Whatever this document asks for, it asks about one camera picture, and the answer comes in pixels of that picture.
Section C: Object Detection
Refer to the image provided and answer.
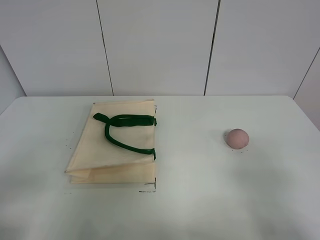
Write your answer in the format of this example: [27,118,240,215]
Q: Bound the cream linen tote bag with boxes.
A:
[65,99,156,184]

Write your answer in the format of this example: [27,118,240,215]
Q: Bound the pink peach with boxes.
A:
[226,128,250,150]

